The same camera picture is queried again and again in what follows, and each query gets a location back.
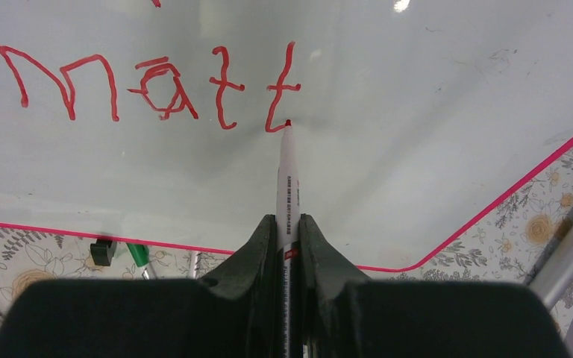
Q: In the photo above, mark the red capped marker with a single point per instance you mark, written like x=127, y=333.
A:
x=287, y=218

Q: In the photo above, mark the pink framed whiteboard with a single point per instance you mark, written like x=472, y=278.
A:
x=162, y=120

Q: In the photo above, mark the black whiteboard foot left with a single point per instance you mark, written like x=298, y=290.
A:
x=102, y=252

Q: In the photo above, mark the blue capped marker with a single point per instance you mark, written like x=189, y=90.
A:
x=194, y=264

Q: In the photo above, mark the green capped marker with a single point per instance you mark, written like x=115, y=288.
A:
x=140, y=255

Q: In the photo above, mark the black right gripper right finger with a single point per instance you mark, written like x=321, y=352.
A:
x=353, y=315

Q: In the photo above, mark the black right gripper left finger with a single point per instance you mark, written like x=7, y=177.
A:
x=225, y=313

